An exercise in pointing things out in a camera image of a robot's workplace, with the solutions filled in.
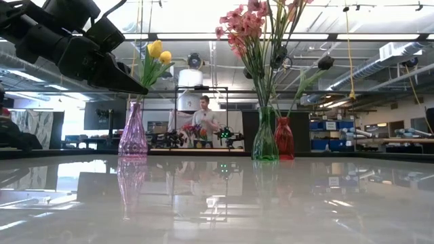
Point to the purple glass vase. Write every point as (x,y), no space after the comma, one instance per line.
(134,130)

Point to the patterned white curtain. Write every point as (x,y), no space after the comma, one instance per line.
(32,127)

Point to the red glass vase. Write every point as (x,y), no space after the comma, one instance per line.
(285,139)

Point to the large black display screen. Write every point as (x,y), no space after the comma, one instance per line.
(105,113)

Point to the black round fan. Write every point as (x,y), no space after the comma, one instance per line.
(195,61)

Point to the black metal table frame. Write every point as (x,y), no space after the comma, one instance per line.
(203,153)

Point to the distant colourful flower bunch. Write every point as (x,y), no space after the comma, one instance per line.
(196,131)

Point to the black artificial tulip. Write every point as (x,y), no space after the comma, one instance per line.
(325,62)

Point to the silver ventilation duct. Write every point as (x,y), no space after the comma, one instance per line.
(366,67)

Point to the green glass vase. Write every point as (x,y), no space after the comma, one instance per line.
(264,142)

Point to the black cabinet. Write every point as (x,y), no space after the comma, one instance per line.
(301,130)

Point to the white cylindrical tank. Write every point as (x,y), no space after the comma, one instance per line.
(190,78)

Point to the overhead light bar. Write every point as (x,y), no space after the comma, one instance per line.
(305,36)

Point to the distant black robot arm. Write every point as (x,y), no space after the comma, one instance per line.
(226,134)
(173,138)

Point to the black hanging device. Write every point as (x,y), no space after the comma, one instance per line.
(283,56)

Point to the person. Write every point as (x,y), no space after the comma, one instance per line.
(17,135)
(205,118)

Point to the blue storage bins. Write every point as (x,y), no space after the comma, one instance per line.
(330,135)

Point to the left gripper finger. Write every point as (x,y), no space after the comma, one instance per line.
(115,79)
(105,34)

